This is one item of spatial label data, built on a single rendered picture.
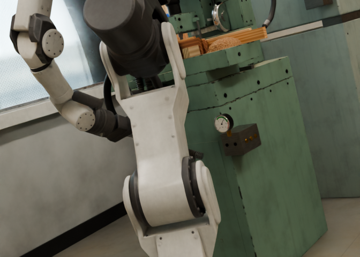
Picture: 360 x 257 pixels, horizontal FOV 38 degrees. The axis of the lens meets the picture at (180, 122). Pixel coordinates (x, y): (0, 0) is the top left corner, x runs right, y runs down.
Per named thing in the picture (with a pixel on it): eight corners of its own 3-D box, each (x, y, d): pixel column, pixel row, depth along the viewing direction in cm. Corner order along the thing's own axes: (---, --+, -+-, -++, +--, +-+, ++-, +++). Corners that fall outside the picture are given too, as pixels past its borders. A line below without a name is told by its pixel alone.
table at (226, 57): (92, 97, 206) (88, 83, 205) (143, 82, 229) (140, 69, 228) (214, 71, 167) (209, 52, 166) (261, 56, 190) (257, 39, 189)
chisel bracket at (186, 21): (166, 40, 203) (160, 19, 202) (188, 36, 213) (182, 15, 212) (180, 36, 198) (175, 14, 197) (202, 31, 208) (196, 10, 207)
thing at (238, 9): (225, 32, 209) (218, 2, 207) (235, 30, 214) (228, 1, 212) (245, 27, 202) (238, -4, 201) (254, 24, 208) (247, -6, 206)
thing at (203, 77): (129, 98, 207) (127, 89, 207) (163, 88, 223) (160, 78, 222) (208, 82, 181) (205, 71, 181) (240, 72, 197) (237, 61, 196)
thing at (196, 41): (157, 65, 203) (154, 49, 202) (159, 65, 204) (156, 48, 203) (202, 54, 188) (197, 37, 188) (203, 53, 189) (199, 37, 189)
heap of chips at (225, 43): (203, 54, 180) (201, 43, 180) (225, 48, 191) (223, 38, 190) (224, 48, 174) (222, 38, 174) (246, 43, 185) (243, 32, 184)
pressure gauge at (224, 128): (217, 139, 177) (211, 116, 176) (223, 136, 180) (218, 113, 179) (232, 137, 173) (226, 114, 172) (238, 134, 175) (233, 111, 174)
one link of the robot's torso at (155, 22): (162, 50, 115) (155, 4, 119) (106, 65, 118) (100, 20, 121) (177, 72, 127) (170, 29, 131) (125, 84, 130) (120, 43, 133)
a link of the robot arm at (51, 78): (66, 100, 147) (29, 48, 134) (41, 97, 153) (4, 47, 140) (86, 75, 152) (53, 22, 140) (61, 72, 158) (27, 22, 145)
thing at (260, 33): (154, 66, 215) (151, 56, 215) (157, 65, 217) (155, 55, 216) (264, 38, 181) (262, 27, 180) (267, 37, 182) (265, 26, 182)
